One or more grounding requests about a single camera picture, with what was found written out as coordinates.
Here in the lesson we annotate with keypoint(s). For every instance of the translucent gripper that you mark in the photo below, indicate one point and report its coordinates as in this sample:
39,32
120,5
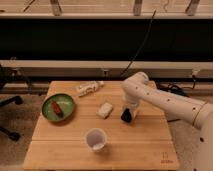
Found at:
133,110

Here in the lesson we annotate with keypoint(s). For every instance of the black eraser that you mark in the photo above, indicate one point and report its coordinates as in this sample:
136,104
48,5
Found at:
126,116

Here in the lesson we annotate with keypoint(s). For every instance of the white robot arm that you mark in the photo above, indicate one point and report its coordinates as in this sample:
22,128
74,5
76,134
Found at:
198,113

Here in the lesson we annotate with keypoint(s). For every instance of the white crumpled cloth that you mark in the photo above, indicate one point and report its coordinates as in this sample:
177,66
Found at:
104,110

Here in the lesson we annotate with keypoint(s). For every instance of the wooden table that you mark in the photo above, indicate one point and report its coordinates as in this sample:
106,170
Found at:
145,144

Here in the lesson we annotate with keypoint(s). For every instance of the green plate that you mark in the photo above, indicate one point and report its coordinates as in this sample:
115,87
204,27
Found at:
66,104

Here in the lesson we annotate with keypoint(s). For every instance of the red brown marker on plate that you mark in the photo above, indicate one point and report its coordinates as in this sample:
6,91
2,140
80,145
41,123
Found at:
56,108

